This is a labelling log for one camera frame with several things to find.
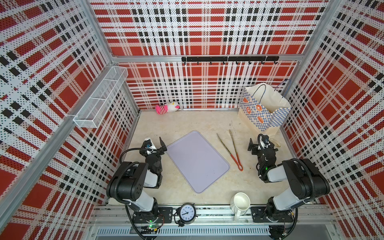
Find steel tongs red handles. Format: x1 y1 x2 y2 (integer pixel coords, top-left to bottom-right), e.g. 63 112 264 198
216 129 244 172

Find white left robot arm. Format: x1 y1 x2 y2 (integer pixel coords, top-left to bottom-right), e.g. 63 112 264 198
106 138 167 223

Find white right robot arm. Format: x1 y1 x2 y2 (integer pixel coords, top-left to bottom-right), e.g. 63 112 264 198
248 134 331 223

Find blue checkered paper bag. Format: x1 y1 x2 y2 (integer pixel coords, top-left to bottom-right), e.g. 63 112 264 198
238 83 292 137

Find pink white plush toy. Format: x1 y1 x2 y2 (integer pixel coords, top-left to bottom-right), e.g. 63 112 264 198
155 102 180 115

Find lilac plastic tray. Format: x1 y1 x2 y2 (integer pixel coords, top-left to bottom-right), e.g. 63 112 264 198
167 131 230 194

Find white mug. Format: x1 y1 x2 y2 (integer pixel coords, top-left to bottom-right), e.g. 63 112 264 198
230 192 251 222

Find black round clock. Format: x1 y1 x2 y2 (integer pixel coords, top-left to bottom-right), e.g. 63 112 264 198
174 203 197 227

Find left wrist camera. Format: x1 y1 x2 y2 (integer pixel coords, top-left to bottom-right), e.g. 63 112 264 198
143 138 157 151

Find white wire mesh basket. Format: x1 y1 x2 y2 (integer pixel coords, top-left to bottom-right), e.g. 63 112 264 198
74 66 128 129

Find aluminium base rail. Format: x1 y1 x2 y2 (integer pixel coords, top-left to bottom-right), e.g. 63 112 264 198
85 205 343 240

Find black hook rail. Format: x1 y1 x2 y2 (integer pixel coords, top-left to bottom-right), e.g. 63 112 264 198
181 56 280 63

